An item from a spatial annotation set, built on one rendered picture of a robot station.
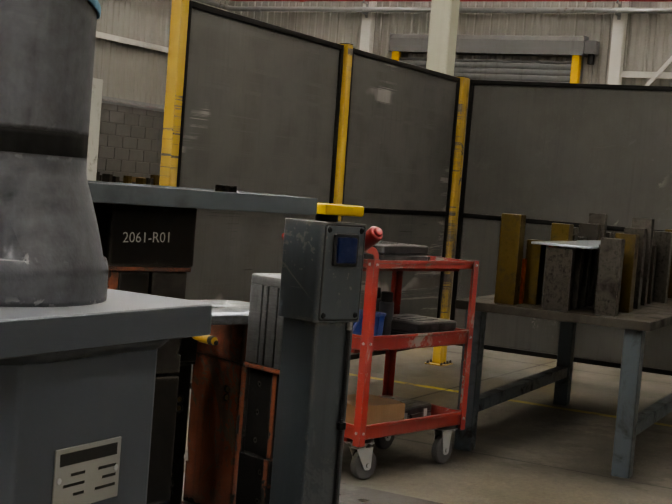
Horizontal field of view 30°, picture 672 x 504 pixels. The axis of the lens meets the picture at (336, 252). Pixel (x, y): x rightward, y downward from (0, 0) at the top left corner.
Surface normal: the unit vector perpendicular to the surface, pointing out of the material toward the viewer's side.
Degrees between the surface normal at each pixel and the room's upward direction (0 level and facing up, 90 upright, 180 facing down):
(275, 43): 89
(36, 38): 90
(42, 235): 72
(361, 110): 90
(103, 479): 90
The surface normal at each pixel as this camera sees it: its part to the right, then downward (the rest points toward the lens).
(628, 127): -0.48, 0.02
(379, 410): 0.67, 0.09
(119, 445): 0.87, 0.10
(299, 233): -0.73, -0.02
